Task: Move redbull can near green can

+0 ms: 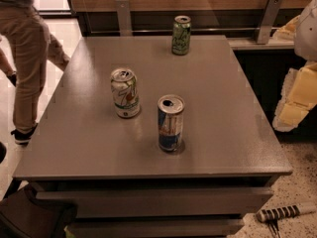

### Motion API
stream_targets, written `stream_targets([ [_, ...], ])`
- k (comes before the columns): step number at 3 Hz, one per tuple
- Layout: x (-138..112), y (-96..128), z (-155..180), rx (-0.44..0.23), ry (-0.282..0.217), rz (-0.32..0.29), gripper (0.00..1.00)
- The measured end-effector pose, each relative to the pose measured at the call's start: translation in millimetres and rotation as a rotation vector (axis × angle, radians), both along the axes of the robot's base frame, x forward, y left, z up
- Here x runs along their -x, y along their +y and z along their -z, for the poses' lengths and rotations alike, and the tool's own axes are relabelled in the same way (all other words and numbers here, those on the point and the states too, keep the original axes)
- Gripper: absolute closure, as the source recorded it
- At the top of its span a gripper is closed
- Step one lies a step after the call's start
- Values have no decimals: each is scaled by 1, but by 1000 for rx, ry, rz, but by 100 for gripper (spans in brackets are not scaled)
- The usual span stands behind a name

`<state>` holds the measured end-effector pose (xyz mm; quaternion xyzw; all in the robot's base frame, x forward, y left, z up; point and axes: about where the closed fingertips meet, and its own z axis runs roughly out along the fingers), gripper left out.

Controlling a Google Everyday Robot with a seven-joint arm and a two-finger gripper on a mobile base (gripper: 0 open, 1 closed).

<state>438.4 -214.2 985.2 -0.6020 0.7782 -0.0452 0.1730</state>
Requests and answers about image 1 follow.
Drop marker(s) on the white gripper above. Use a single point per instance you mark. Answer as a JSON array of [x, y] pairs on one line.
[[307, 34]]

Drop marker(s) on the blue silver redbull can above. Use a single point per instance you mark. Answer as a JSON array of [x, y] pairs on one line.
[[170, 122]]

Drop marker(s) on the green soda can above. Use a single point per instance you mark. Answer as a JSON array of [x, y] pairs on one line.
[[181, 35]]

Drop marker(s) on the white 7up can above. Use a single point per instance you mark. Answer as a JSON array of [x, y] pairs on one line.
[[125, 92]]

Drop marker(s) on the striped black white tool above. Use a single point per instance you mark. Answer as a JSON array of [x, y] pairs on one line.
[[288, 211]]

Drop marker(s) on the grey drawer cabinet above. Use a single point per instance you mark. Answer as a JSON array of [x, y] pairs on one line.
[[123, 183]]

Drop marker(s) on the person in khaki trousers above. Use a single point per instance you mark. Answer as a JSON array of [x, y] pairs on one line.
[[32, 44]]

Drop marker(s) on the dark brown chair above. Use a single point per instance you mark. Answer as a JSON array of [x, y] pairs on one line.
[[22, 215]]

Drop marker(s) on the right metal wall bracket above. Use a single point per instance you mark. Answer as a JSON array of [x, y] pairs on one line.
[[270, 13]]

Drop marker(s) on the metal wall bracket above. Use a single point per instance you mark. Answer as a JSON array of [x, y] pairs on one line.
[[124, 17], [270, 13]]

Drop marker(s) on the left metal wall bracket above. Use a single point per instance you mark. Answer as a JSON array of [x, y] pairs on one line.
[[124, 17]]

